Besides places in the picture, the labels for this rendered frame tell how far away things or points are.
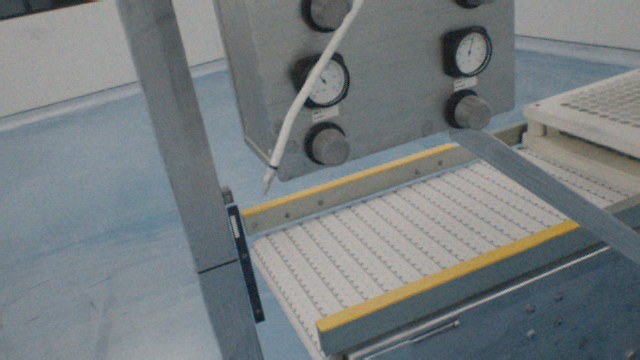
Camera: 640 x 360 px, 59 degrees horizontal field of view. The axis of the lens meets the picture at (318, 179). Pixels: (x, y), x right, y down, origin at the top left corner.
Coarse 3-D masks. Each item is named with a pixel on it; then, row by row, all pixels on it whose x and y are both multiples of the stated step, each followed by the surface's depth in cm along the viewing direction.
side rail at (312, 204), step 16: (496, 128) 90; (512, 128) 90; (512, 144) 91; (432, 160) 86; (448, 160) 87; (464, 160) 88; (368, 176) 82; (384, 176) 83; (400, 176) 84; (416, 176) 85; (320, 192) 80; (336, 192) 81; (352, 192) 82; (368, 192) 83; (272, 208) 78; (288, 208) 79; (304, 208) 80; (320, 208) 81; (256, 224) 78; (272, 224) 79
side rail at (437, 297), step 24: (624, 216) 65; (552, 240) 61; (576, 240) 63; (600, 240) 64; (504, 264) 60; (528, 264) 61; (432, 288) 57; (456, 288) 58; (480, 288) 60; (384, 312) 55; (408, 312) 57; (336, 336) 54; (360, 336) 55
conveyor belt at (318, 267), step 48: (432, 192) 82; (480, 192) 80; (528, 192) 78; (624, 192) 74; (288, 240) 76; (336, 240) 74; (384, 240) 72; (432, 240) 71; (480, 240) 69; (288, 288) 67; (336, 288) 65; (384, 288) 64
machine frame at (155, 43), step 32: (128, 0) 63; (160, 0) 65; (128, 32) 64; (160, 32) 66; (160, 64) 67; (160, 96) 68; (192, 96) 70; (160, 128) 70; (192, 128) 71; (192, 160) 73; (192, 192) 74; (192, 224) 76; (224, 224) 78; (192, 256) 78; (224, 256) 79; (224, 288) 81; (224, 320) 83; (224, 352) 85; (256, 352) 87
